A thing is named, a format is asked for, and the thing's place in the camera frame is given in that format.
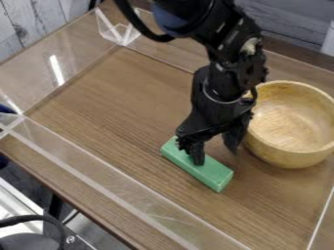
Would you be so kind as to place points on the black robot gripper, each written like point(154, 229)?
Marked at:
point(214, 118)

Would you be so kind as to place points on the green rectangular block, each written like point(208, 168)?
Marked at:
point(213, 173)

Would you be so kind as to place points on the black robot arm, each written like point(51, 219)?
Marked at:
point(224, 86)

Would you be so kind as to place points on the light wooden bowl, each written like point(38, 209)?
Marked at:
point(292, 129)

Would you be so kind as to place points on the blue object at left edge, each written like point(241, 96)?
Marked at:
point(6, 109)

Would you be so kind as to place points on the clear acrylic front wall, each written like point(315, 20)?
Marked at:
point(95, 149)

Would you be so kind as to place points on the clear acrylic corner bracket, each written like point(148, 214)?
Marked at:
point(114, 26)

